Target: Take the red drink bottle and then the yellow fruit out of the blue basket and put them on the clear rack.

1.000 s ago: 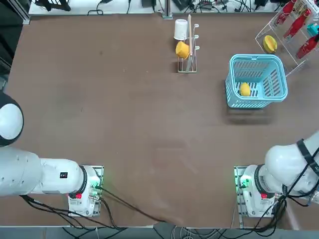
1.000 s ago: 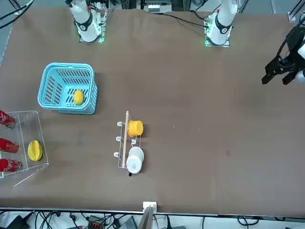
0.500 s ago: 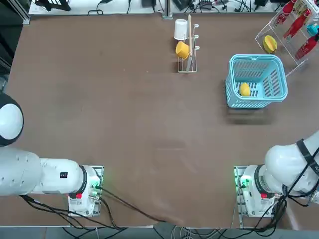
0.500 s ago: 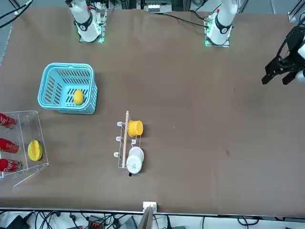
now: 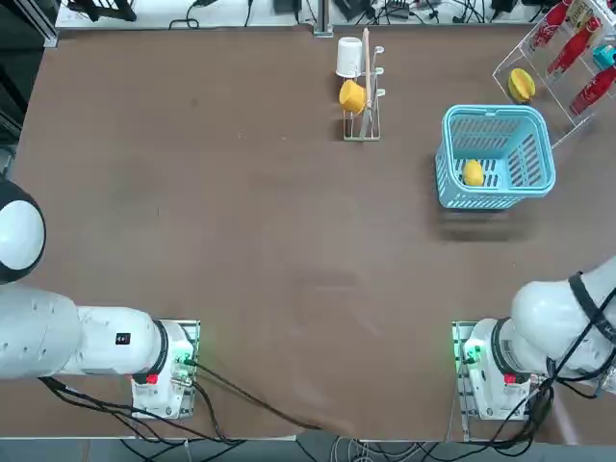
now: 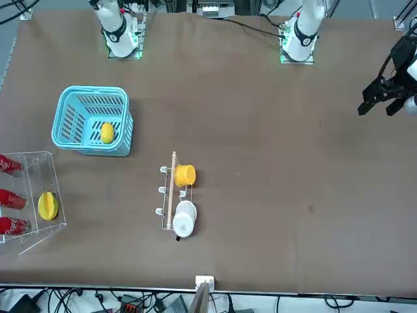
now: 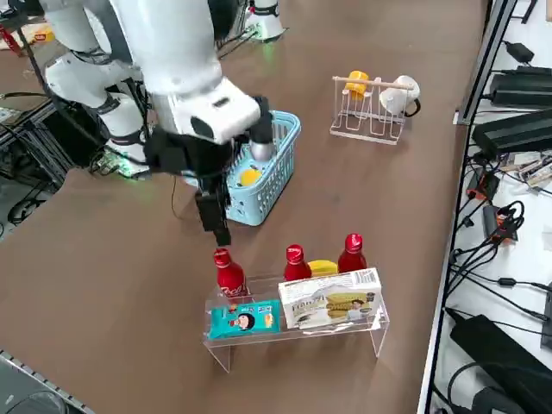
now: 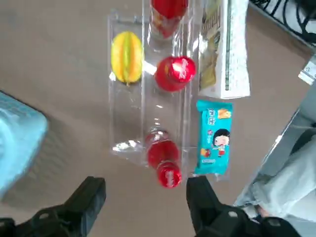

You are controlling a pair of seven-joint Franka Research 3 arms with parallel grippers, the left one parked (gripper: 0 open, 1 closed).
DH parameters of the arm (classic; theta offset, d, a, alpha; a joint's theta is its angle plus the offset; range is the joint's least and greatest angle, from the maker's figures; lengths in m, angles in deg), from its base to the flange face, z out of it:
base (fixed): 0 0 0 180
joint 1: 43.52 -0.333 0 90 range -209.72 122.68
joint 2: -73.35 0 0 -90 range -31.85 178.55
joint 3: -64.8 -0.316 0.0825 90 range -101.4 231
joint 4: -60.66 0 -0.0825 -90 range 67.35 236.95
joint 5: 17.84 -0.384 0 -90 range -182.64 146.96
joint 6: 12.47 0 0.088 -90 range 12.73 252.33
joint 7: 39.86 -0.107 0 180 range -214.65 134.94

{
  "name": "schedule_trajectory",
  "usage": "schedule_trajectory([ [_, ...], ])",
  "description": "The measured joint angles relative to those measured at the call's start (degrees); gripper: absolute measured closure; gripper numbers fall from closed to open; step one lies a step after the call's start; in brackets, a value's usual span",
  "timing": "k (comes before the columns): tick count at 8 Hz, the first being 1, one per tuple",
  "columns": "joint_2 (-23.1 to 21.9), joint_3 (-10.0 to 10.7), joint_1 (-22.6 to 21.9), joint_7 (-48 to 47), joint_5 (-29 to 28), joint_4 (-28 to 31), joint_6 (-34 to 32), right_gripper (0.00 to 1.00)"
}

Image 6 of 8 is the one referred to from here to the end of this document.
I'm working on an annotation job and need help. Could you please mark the black power strip red switches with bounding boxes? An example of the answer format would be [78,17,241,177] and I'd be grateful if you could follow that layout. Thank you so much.
[119,295,145,313]

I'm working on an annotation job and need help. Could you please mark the aluminium camera mount post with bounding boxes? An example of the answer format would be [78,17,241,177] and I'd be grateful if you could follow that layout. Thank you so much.
[188,275,216,313]

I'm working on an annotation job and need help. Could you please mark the red drink bottle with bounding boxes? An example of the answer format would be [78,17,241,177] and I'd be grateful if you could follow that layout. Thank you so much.
[0,188,27,209]
[0,155,24,177]
[0,216,31,235]

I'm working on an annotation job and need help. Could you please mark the yellow cup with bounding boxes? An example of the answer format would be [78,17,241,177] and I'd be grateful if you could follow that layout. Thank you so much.
[174,164,197,188]

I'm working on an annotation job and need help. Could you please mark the white wire cup rack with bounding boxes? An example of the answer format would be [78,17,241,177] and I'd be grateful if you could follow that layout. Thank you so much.
[155,151,198,233]

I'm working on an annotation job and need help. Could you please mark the yellow green starfruit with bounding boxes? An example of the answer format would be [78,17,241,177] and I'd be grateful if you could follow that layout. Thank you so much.
[38,191,60,221]

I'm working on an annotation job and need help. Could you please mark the clear acrylic rack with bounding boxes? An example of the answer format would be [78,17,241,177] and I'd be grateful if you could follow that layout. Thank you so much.
[0,151,68,256]

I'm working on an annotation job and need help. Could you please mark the yellow lemon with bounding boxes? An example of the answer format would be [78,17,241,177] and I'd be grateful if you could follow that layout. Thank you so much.
[100,122,115,144]

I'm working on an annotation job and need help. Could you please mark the black table cable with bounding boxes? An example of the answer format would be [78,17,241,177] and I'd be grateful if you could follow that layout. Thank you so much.
[221,18,283,36]

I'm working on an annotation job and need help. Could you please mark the white cup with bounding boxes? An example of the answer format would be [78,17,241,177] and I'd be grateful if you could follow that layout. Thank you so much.
[172,200,198,238]

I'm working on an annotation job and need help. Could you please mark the blue plastic basket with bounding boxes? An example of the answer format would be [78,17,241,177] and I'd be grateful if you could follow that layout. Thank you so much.
[51,85,134,157]

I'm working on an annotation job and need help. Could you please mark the black power brick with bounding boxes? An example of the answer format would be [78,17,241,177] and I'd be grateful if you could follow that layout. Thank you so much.
[6,293,42,313]

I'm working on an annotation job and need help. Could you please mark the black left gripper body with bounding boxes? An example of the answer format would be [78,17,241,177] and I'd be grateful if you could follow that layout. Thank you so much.
[390,35,417,75]

